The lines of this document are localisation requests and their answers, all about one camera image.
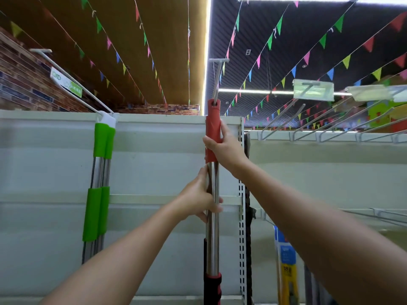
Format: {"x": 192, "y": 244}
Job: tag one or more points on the person's right hand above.
{"x": 227, "y": 152}

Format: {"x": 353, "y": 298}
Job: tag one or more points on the person's left hand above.
{"x": 190, "y": 200}

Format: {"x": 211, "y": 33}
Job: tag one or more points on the person's left thumb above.
{"x": 203, "y": 176}

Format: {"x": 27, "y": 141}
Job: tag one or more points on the person's right thumb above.
{"x": 211, "y": 145}

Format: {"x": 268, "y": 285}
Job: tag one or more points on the person's right forearm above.
{"x": 311, "y": 238}

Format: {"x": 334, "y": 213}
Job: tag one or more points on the person's left forearm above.
{"x": 127, "y": 257}

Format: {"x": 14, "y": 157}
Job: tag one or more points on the wide white shelf back panel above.
{"x": 152, "y": 168}

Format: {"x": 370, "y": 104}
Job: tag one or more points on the short fluorescent ceiling light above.
{"x": 254, "y": 91}

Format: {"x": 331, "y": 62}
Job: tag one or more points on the short white display hook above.
{"x": 218, "y": 76}

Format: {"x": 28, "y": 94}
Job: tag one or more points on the perforated white shelf upright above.
{"x": 243, "y": 250}

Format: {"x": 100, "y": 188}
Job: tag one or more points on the warm ceiling light strip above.
{"x": 206, "y": 53}

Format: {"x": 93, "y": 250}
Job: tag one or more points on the small clear label holder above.
{"x": 313, "y": 89}

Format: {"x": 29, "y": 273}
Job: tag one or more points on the blue and yellow package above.
{"x": 287, "y": 269}

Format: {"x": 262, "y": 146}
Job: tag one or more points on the long white display hook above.
{"x": 73, "y": 80}

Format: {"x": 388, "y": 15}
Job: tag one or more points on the green and white hook label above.
{"x": 65, "y": 81}

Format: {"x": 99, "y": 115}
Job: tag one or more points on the grey hanging goods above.
{"x": 318, "y": 289}

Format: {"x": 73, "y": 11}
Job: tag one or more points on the wide clear label holder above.
{"x": 372, "y": 92}

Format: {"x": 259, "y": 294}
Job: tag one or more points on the colourful cardboard sign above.
{"x": 386, "y": 117}

